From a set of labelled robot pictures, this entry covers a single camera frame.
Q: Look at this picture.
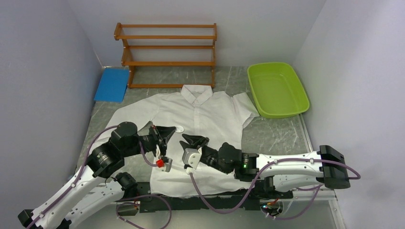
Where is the white shirt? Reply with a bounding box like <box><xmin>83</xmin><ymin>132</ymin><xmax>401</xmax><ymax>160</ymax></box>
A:
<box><xmin>107</xmin><ymin>85</ymin><xmax>258</xmax><ymax>197</ymax></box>

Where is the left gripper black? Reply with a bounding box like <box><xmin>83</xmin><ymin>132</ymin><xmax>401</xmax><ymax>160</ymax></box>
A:
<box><xmin>123</xmin><ymin>124</ymin><xmax>176</xmax><ymax>158</ymax></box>

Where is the blue board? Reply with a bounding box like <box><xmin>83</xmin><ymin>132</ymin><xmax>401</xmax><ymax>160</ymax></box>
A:
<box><xmin>94</xmin><ymin>68</ymin><xmax>129</xmax><ymax>103</ymax></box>

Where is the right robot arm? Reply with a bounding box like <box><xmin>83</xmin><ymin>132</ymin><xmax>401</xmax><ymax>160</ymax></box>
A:
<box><xmin>180</xmin><ymin>134</ymin><xmax>351</xmax><ymax>198</ymax></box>

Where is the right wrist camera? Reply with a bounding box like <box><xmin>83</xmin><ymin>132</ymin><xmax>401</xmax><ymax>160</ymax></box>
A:
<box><xmin>182</xmin><ymin>147</ymin><xmax>202</xmax><ymax>175</ymax></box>

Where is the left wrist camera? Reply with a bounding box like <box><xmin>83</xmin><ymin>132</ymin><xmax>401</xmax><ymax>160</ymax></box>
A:
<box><xmin>155</xmin><ymin>146</ymin><xmax>172</xmax><ymax>173</ymax></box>

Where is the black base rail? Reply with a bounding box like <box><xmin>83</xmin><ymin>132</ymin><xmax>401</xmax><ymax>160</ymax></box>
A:
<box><xmin>104</xmin><ymin>172</ymin><xmax>295</xmax><ymax>213</ymax></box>

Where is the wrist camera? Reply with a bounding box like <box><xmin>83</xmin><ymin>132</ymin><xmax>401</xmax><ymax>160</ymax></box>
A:
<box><xmin>155</xmin><ymin>146</ymin><xmax>172</xmax><ymax>173</ymax></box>
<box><xmin>182</xmin><ymin>147</ymin><xmax>202</xmax><ymax>175</ymax></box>

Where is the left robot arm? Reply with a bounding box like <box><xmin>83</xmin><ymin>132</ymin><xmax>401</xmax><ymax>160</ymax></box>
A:
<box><xmin>18</xmin><ymin>122</ymin><xmax>176</xmax><ymax>229</ymax></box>

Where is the wooden shoe rack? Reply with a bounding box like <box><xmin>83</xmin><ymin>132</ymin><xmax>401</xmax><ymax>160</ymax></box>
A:
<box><xmin>114</xmin><ymin>23</ymin><xmax>218</xmax><ymax>89</ymax></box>

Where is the white round brooch backing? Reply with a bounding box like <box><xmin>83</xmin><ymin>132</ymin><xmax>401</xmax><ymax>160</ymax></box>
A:
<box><xmin>175</xmin><ymin>125</ymin><xmax>185</xmax><ymax>133</ymax></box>

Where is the green plastic basin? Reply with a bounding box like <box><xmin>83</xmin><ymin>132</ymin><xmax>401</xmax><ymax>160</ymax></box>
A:
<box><xmin>247</xmin><ymin>62</ymin><xmax>310</xmax><ymax>119</ymax></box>

